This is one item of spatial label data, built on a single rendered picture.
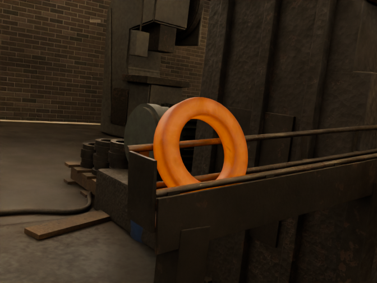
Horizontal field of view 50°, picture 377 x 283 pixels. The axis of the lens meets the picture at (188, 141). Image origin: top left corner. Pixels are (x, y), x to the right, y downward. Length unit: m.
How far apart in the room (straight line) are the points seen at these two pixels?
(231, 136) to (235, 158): 0.04
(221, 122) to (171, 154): 0.13
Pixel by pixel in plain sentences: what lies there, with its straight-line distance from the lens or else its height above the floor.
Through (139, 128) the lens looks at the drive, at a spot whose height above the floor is 0.55.
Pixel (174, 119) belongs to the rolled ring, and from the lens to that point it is 0.66.
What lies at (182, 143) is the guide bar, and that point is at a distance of 0.70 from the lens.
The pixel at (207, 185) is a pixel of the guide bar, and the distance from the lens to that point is 0.64.
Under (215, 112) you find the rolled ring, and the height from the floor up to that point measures 0.74.
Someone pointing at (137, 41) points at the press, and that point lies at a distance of 5.17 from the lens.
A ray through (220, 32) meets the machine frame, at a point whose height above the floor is 0.99.
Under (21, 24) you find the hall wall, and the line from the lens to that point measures 6.82.
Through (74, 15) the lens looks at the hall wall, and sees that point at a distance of 7.09.
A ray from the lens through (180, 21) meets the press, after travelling 5.64.
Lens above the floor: 0.78
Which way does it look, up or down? 7 degrees down
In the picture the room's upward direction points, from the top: 6 degrees clockwise
